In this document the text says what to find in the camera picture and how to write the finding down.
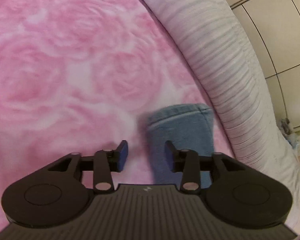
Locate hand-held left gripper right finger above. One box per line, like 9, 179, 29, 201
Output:
164, 140, 244, 193

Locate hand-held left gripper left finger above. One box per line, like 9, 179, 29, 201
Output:
47, 140, 128, 194

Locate blue denim jeans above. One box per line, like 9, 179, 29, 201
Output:
147, 104, 214, 188

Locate pink rose print blanket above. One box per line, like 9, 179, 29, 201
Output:
0, 0, 237, 230

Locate grey striped duvet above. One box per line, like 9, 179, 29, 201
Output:
127, 0, 300, 230

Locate dark grey cloth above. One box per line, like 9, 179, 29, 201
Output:
277, 117, 292, 135

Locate small light blue cloth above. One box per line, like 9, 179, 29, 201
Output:
287, 132, 300, 149

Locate cream wardrobe doors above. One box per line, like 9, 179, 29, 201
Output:
216, 0, 300, 130

